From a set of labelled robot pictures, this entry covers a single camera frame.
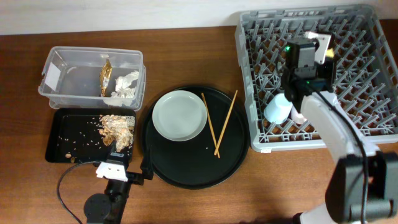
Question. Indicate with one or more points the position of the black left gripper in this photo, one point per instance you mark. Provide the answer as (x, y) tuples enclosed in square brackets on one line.
[(146, 168)]

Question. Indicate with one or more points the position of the food scraps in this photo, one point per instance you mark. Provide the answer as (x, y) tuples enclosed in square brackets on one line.
[(117, 129)]

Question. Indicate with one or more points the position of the grey round plate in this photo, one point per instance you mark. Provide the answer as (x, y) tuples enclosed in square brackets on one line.
[(179, 115)]

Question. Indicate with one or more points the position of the white tissue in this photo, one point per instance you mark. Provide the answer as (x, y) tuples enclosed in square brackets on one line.
[(124, 92)]

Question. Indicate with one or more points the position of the wooden chopstick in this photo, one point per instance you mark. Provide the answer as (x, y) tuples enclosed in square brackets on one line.
[(225, 123), (210, 125)]

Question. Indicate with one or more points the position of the gold brown snack wrapper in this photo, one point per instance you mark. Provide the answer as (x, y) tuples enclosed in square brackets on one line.
[(104, 77)]

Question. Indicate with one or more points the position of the light blue plastic cup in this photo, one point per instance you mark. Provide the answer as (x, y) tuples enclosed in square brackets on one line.
[(278, 110)]

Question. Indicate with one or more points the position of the pink cup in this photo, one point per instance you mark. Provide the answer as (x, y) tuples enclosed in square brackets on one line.
[(296, 116)]

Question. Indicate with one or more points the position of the yellow bowl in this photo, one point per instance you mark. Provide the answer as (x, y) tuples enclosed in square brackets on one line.
[(330, 53)]

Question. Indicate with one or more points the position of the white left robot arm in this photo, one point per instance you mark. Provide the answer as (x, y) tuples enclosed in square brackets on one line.
[(109, 206)]

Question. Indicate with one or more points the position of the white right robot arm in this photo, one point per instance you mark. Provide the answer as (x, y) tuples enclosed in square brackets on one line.
[(363, 187)]

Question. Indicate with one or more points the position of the grey dishwasher rack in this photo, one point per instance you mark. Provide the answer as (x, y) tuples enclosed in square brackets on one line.
[(366, 73)]

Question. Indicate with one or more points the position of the black rectangular tray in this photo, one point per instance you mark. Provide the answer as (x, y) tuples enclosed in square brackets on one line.
[(75, 135)]

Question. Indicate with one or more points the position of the round black serving tray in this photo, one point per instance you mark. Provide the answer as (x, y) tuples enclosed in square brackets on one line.
[(192, 164)]

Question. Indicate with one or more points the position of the clear plastic bin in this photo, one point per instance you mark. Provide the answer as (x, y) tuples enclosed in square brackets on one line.
[(79, 82)]

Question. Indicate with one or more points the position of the white label on bin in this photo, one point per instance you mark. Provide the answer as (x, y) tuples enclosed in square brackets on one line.
[(52, 76)]

